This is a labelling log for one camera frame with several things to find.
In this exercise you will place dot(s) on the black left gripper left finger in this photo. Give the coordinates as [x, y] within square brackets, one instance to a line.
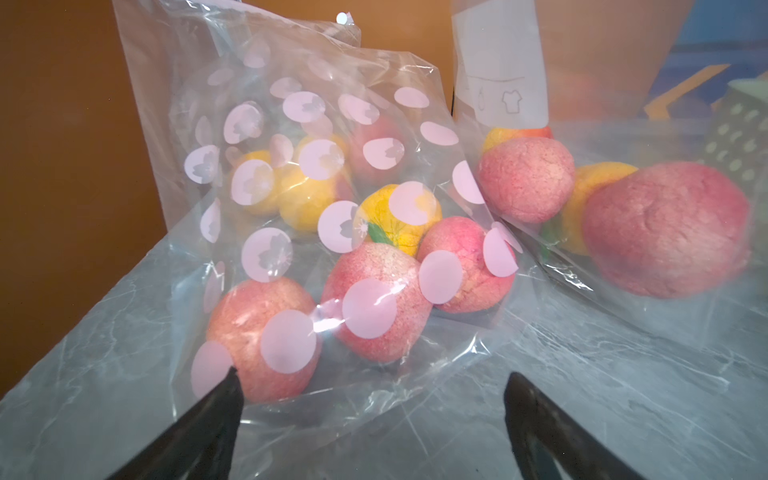
[200, 445]

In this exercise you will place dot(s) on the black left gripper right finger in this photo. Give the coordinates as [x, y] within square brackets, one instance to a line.
[547, 442]

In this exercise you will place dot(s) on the clear bag with pink dots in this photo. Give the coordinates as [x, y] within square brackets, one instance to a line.
[324, 90]

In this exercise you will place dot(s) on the yellow peach with red spot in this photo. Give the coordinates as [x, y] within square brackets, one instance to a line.
[253, 183]

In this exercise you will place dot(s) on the blue zip bag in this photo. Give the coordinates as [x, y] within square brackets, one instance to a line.
[625, 144]

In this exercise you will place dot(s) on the pink peach front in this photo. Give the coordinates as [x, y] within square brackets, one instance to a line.
[377, 152]

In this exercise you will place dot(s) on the light green perforated basket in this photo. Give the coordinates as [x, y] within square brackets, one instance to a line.
[736, 141]

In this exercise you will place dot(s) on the large pink peach top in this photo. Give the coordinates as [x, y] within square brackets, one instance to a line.
[375, 293]

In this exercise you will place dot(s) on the clear zip-top bag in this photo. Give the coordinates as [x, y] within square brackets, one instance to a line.
[189, 63]

